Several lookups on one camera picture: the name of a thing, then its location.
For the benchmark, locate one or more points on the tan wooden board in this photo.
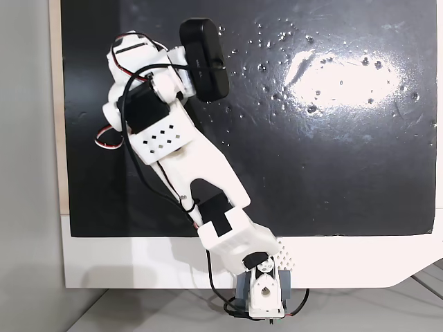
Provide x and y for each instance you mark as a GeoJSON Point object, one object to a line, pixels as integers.
{"type": "Point", "coordinates": [58, 103]}

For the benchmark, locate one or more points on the black table mat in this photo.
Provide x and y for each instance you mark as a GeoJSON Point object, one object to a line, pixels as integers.
{"type": "Point", "coordinates": [311, 173]}

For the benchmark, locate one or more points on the grey table clamp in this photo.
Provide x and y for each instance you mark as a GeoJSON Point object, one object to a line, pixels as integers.
{"type": "Point", "coordinates": [286, 285]}
{"type": "Point", "coordinates": [243, 288]}

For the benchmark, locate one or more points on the black oval camera box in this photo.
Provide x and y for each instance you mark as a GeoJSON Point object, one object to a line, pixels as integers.
{"type": "Point", "coordinates": [207, 62]}

